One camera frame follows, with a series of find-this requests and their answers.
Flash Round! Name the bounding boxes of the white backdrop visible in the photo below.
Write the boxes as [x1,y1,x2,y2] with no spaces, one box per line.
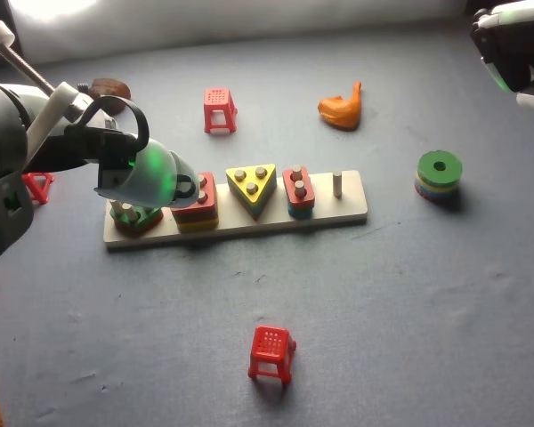
[6,0,473,66]

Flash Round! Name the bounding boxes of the coloured rings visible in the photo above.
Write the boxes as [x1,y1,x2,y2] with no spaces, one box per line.
[413,149,464,205]

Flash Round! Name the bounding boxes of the grey table cloth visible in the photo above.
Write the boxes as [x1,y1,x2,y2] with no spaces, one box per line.
[0,21,534,427]

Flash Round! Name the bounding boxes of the green cross block stack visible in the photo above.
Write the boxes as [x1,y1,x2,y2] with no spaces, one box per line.
[109,197,165,238]

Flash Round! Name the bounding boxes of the wooden peg sorting board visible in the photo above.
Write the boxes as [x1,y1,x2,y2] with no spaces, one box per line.
[102,168,368,253]

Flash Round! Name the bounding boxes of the orange toy roast chicken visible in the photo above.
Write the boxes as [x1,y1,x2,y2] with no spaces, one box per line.
[317,80,364,132]

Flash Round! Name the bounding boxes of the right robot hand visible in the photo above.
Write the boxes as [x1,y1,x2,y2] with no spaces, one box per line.
[468,0,534,113]

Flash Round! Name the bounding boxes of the red oblong block stack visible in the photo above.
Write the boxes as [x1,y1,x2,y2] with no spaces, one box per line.
[282,165,315,220]

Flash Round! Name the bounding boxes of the red plastic toy stool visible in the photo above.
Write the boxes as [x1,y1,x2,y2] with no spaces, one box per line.
[247,325,297,386]
[20,172,55,205]
[203,86,239,135]

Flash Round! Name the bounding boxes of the yellow triangle block stack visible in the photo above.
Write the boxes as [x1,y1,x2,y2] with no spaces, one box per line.
[224,163,278,222]

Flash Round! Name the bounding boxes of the brown toy food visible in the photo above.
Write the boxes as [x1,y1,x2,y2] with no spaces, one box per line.
[87,77,133,116]

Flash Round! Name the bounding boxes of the red square block stack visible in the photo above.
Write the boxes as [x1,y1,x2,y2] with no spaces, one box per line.
[171,171,219,235]

